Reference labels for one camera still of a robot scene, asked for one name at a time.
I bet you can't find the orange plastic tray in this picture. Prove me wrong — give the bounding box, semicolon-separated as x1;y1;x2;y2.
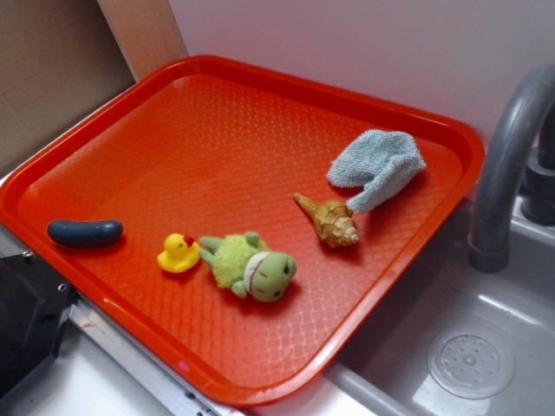
1;56;485;408

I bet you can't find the wooden board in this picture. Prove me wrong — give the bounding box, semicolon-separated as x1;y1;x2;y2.
98;0;188;81

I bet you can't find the yellow rubber duck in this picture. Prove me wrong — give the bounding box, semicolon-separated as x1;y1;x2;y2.
157;233;200;273

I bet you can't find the light blue cloth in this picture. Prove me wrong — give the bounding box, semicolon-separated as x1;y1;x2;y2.
327;129;427;214

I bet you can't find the round sink drain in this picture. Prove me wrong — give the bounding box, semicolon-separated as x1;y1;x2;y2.
427;329;515;400

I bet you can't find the dark grey sausage toy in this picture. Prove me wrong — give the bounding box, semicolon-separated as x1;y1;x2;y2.
47;219;124;249

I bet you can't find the grey toy sink basin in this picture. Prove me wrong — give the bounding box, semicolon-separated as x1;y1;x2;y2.
327;204;554;415

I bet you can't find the brown conch seashell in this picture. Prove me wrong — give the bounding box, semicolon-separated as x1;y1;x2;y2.
293;193;360;249

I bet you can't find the brown cardboard panel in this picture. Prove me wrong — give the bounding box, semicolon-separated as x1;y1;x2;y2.
1;1;134;174

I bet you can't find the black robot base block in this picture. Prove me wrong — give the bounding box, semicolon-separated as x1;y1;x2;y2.
1;250;75;402

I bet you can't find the grey faucet spout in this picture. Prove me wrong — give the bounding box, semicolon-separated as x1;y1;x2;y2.
468;64;554;272

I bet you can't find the dark grey faucet handle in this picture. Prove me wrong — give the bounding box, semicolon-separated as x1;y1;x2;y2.
521;106;554;226

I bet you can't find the green plush frog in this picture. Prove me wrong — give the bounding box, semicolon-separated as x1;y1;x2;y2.
199;231;297;303

